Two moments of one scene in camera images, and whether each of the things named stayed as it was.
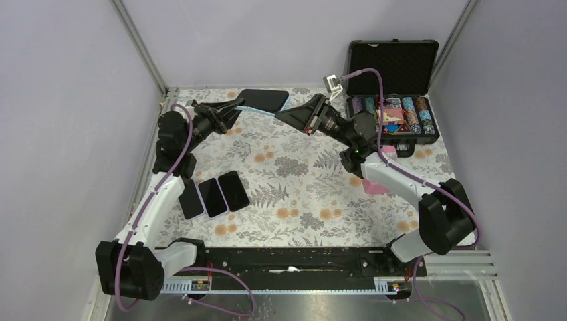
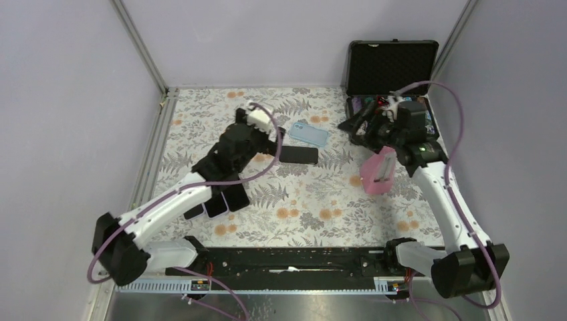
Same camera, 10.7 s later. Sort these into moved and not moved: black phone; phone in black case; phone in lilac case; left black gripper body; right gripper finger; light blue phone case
Moved: left black gripper body; black phone; light blue phone case; right gripper finger
Not moved: phone in lilac case; phone in black case
